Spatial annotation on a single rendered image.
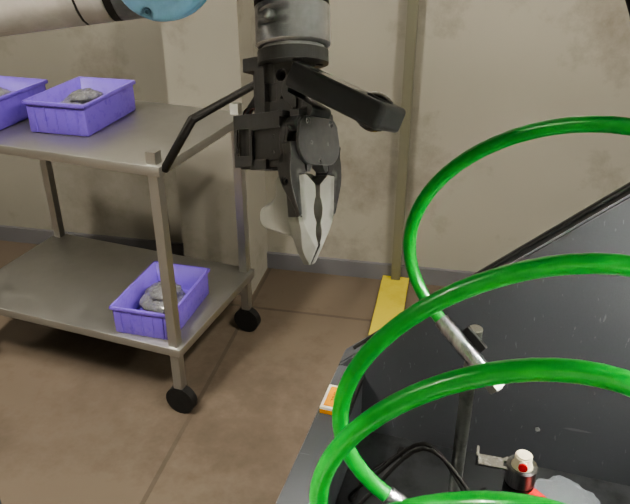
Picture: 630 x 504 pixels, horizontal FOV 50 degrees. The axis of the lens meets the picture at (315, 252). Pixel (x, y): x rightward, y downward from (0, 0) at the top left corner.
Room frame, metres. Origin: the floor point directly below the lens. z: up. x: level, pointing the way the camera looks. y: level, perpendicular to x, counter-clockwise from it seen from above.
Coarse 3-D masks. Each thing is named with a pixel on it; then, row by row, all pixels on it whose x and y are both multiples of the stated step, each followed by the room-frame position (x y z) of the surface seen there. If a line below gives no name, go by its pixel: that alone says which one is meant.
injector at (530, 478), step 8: (512, 456) 0.47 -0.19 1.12; (536, 464) 0.46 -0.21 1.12; (512, 472) 0.46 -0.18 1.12; (520, 472) 0.45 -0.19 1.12; (536, 472) 0.46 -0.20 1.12; (504, 480) 0.47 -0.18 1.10; (512, 480) 0.46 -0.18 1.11; (520, 480) 0.45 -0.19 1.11; (528, 480) 0.45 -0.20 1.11; (504, 488) 0.46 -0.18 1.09; (512, 488) 0.46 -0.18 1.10; (520, 488) 0.45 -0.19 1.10; (528, 488) 0.45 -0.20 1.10
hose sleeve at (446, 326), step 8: (440, 320) 0.61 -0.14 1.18; (448, 320) 0.61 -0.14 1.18; (440, 328) 0.61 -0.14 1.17; (448, 328) 0.61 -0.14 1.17; (456, 328) 0.61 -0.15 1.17; (448, 336) 0.60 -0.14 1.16; (456, 336) 0.60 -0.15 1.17; (464, 336) 0.60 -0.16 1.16; (456, 344) 0.60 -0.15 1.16; (464, 344) 0.60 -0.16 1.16; (472, 344) 0.60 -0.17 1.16; (464, 352) 0.59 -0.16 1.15; (472, 352) 0.59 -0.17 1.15; (464, 360) 0.59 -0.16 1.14; (472, 360) 0.59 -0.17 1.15; (480, 360) 0.58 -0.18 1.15
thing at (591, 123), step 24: (552, 120) 0.56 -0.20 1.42; (576, 120) 0.55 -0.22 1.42; (600, 120) 0.53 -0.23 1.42; (624, 120) 0.52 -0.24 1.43; (480, 144) 0.60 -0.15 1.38; (504, 144) 0.59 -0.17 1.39; (456, 168) 0.62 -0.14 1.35; (432, 192) 0.63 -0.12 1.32; (408, 216) 0.65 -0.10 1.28; (408, 240) 0.65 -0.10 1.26; (408, 264) 0.64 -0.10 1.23
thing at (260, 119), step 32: (256, 64) 0.69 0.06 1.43; (288, 64) 0.67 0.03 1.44; (320, 64) 0.70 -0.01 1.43; (256, 96) 0.68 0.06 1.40; (288, 96) 0.66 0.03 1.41; (256, 128) 0.65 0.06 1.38; (288, 128) 0.63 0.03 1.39; (320, 128) 0.65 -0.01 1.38; (256, 160) 0.64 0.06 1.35; (320, 160) 0.63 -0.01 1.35
